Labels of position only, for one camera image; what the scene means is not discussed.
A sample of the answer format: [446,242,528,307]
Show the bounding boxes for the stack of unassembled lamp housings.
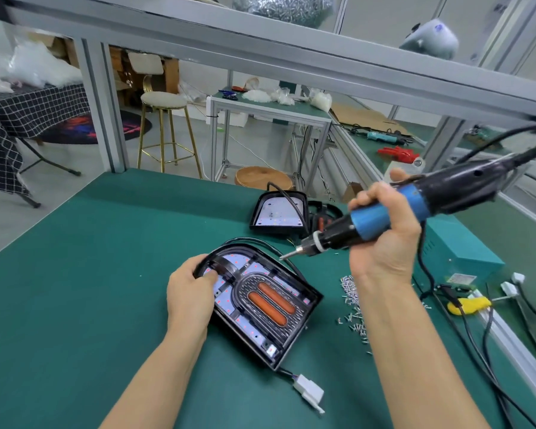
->
[250,185,311,236]

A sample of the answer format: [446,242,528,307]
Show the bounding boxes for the yellow plug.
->
[447,296,493,316]

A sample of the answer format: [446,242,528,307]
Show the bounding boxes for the white power strip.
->
[384,158,425,184]

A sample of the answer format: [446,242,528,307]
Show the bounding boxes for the white crumpled bag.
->
[309,89,334,111]

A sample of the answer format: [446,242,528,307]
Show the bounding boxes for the black lamp housing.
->
[194,238,327,415]

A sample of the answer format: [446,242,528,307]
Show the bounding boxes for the aluminium shelf frame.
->
[0,0,536,175]

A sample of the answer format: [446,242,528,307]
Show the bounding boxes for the colourful round rug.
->
[40,110,153,145]

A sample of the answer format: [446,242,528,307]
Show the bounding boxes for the round brown wooden stool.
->
[235,166,296,190]

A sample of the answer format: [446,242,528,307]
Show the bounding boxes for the teal hand tool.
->
[362,129,410,145]

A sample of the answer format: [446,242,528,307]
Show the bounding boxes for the person's right hand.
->
[347,167,423,282]

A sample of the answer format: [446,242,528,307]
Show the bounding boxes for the person's left hand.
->
[166,254,220,347]

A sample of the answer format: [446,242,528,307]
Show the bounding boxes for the brown wooden cabinet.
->
[111,49,180,95]

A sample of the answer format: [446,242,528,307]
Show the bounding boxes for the white plastic bags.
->
[0,40,83,95]

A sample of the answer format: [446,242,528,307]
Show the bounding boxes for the small green workbench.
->
[205,92,334,184]

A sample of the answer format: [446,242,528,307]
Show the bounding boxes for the blue black electric screwdriver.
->
[279,138,536,262]

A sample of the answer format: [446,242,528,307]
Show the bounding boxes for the red tool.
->
[377,145,425,164]

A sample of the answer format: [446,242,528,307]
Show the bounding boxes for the clear bag of screws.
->
[232,0,334,27]

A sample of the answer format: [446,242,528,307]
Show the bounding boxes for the black checked cloth table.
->
[0,83,91,206]

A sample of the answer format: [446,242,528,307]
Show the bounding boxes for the person's right forearm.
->
[353,272,491,429]

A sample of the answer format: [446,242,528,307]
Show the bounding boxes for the teal power supply box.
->
[420,216,506,288]

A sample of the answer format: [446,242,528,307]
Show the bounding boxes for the person's left forearm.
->
[100,330,207,429]

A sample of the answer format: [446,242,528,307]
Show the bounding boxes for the heap of small silver screws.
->
[338,274,372,354]

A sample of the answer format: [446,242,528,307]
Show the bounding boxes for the round beige stool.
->
[138,91,207,179]

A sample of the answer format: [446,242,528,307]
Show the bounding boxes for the white handheld device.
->
[399,19,460,61]

